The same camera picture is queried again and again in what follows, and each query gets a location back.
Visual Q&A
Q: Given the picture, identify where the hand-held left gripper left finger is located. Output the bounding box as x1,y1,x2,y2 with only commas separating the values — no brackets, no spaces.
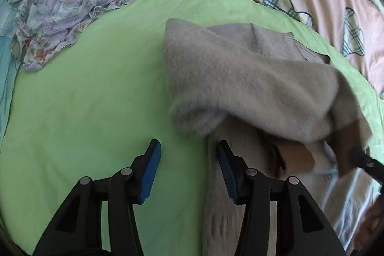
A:
32,139,162,256

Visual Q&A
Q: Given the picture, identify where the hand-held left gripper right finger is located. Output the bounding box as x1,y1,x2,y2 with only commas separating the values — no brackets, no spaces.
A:
217,140,347,256

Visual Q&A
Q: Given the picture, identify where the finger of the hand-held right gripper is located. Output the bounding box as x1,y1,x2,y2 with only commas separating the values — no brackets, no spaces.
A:
349,147,384,185

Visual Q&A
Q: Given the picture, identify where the beige knit sweater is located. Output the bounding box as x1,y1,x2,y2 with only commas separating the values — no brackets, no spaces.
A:
162,18,374,256

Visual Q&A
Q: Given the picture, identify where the person's right hand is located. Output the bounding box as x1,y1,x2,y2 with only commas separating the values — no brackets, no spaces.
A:
353,193,384,251

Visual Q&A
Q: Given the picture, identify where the light green bed sheet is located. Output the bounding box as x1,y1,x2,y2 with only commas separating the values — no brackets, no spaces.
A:
0,0,384,256

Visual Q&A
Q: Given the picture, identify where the teal floral quilt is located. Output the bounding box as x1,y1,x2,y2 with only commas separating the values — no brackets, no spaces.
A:
0,0,27,140

